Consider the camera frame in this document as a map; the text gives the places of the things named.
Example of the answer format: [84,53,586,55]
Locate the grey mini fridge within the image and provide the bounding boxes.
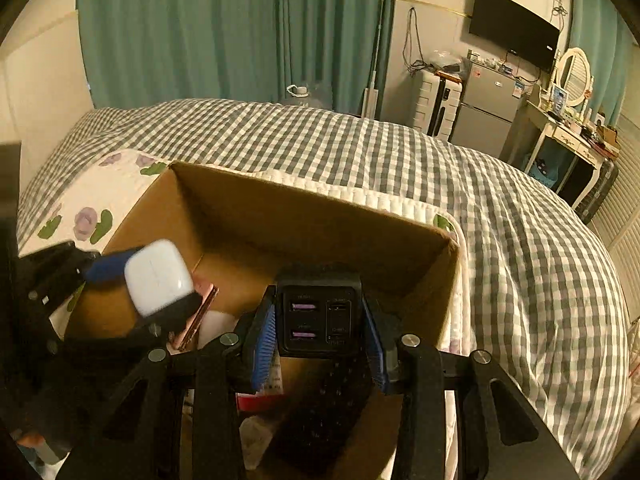
[449,63,521,158]

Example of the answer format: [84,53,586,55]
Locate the black wall television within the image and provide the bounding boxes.
[469,0,560,73]

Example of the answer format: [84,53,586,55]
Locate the green curtain right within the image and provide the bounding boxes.
[568,0,639,126]

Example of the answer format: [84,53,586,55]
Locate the white floral quilt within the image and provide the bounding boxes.
[21,150,472,453]

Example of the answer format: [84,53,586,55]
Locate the dark checkered suitcase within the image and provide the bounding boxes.
[576,159,618,224]

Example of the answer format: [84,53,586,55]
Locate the orange gloved hand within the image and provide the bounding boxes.
[15,430,46,451]

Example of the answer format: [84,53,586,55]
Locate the white louvered wardrobe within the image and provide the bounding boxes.
[589,81,640,321]

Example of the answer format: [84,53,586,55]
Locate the white bottle with red cap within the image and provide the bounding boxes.
[236,351,286,470]

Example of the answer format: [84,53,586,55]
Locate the oval white vanity mirror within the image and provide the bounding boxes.
[552,47,593,107]

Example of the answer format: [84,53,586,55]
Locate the light blue earbuds case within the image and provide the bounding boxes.
[124,240,194,318]

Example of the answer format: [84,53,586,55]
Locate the brown cardboard box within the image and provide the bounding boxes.
[67,162,466,479]

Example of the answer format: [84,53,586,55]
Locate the red rose patterned case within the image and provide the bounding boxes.
[169,274,219,353]

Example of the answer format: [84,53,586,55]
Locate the green curtain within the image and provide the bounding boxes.
[568,0,639,126]
[76,0,393,114]

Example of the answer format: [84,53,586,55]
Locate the black remote control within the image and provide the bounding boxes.
[258,356,372,479]

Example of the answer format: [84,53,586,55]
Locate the black charger cube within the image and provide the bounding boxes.
[274,266,362,359]

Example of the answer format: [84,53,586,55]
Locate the grey checkered bed cover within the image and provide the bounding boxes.
[17,99,629,479]

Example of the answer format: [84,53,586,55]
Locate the water jug with white cap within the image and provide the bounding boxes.
[285,84,309,99]

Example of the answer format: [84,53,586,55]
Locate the green curtain left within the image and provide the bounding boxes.
[76,0,393,114]

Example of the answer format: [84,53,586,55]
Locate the white dressing table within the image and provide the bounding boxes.
[500,99,605,210]

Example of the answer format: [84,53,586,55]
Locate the white plastic bottle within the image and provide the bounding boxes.
[198,310,238,349]

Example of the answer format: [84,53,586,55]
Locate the white suitcase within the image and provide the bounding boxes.
[409,70,463,142]

